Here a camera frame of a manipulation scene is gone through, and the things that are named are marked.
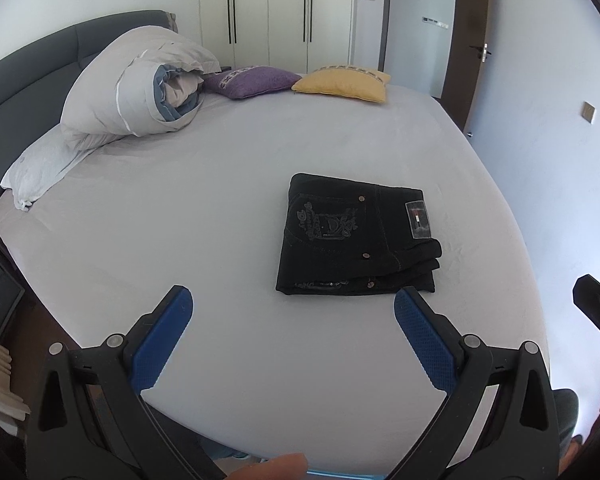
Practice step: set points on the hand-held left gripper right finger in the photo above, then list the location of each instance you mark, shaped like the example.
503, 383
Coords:
425, 340

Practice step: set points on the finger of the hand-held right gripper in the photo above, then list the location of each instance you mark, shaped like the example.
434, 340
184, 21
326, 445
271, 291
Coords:
597, 305

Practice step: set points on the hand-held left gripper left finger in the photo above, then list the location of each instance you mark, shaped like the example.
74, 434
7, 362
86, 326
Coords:
162, 340

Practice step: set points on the black denim pants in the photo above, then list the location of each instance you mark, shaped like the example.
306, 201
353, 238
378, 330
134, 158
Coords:
330, 260

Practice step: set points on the person's left hand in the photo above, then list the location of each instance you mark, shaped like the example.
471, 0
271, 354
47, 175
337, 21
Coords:
275, 467

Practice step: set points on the bed with white sheet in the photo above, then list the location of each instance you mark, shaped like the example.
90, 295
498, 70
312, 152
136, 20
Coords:
205, 210

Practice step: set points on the beige slatted stack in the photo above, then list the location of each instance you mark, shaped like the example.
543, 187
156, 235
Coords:
0, 375

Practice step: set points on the dark nightstand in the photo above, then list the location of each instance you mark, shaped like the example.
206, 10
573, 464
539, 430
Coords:
0, 300

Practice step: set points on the white pillow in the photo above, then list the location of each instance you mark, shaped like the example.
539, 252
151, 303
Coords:
40, 170

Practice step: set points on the rolled grey duvet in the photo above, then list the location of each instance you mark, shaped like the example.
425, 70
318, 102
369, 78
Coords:
110, 90

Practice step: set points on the yellow cushion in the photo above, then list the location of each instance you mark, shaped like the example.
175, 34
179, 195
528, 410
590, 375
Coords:
340, 85

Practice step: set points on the purple cushion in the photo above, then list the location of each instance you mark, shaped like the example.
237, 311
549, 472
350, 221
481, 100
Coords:
255, 82

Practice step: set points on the brown wooden door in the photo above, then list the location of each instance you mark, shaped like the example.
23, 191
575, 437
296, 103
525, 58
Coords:
470, 10

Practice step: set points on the grey padded headboard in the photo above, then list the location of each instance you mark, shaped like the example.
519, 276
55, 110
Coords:
40, 60

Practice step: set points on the white wardrobe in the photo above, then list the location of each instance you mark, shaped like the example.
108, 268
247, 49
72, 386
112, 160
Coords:
280, 10

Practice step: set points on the beige wall switch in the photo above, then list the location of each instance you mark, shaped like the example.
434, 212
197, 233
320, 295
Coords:
589, 112

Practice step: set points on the long white wall switch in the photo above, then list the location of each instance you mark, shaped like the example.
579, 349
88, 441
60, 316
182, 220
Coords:
435, 21

